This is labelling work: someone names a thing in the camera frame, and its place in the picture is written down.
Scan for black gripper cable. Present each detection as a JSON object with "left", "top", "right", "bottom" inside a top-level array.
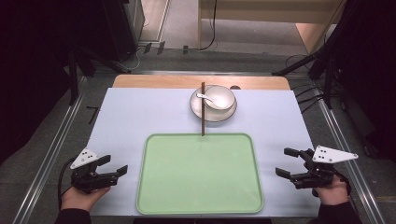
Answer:
[{"left": 57, "top": 157, "right": 77, "bottom": 210}]

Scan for white ceramic bowl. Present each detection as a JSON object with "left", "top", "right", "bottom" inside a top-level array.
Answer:
[{"left": 203, "top": 85, "right": 236, "bottom": 112}]

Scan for white table mat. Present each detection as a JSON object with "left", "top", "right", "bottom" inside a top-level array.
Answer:
[{"left": 81, "top": 87, "right": 321, "bottom": 218}]

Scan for brown wooden chopsticks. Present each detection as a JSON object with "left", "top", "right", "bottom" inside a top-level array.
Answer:
[{"left": 200, "top": 81, "right": 206, "bottom": 137}]

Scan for person's right hand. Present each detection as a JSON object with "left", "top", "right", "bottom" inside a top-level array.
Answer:
[{"left": 312, "top": 175, "right": 350, "bottom": 206}]

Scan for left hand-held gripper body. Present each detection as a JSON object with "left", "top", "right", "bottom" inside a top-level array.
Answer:
[{"left": 69, "top": 147, "right": 112, "bottom": 194}]

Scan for black metal stand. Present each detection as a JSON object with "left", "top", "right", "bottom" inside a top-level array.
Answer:
[{"left": 66, "top": 46, "right": 132, "bottom": 106}]

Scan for light wooden furniture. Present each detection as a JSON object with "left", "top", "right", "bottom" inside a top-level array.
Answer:
[{"left": 197, "top": 0, "right": 347, "bottom": 54}]

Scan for white ceramic spoon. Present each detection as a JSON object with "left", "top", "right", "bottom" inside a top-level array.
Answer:
[{"left": 196, "top": 92, "right": 229, "bottom": 110}]

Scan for black tripod stand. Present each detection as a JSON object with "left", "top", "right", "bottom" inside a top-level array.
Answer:
[{"left": 271, "top": 0, "right": 359, "bottom": 110}]

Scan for black floor cable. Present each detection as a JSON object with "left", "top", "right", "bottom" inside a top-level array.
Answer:
[{"left": 199, "top": 0, "right": 219, "bottom": 51}]

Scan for light green tray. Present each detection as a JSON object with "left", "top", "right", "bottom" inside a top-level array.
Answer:
[{"left": 135, "top": 133, "right": 265, "bottom": 216}]

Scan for white ceramic plate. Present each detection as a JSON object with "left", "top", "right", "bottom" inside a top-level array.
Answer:
[{"left": 189, "top": 84, "right": 238, "bottom": 123}]

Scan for person's left hand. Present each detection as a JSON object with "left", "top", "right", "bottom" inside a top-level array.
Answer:
[{"left": 60, "top": 185, "right": 112, "bottom": 213}]

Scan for white floor cable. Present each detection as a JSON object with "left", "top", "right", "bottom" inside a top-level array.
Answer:
[{"left": 120, "top": 46, "right": 148, "bottom": 71}]

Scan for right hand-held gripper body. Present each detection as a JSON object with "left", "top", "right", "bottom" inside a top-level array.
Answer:
[{"left": 290, "top": 145, "right": 360, "bottom": 190}]

